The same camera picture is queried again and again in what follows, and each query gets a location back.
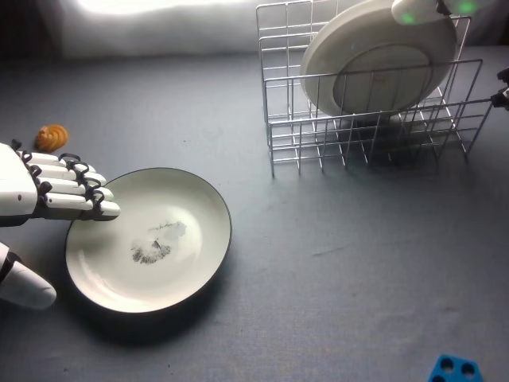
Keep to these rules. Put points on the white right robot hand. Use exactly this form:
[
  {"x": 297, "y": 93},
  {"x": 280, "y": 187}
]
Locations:
[{"x": 421, "y": 10}]

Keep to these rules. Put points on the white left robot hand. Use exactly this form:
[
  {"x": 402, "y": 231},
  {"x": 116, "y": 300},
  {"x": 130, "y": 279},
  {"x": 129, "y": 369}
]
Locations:
[{"x": 16, "y": 191}]

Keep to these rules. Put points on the white plate with dark rim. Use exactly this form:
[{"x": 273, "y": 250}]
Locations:
[
  {"x": 330, "y": 71},
  {"x": 159, "y": 238}
]

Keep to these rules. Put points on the orange swirl cookie toy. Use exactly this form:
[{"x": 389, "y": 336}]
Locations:
[{"x": 51, "y": 137}]

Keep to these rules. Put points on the grey table cloth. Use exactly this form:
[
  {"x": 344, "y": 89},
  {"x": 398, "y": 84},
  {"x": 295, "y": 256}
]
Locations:
[{"x": 318, "y": 278}]

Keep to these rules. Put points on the blue pentagon block with holes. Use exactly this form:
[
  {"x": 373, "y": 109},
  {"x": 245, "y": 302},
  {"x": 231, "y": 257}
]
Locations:
[{"x": 437, "y": 376}]

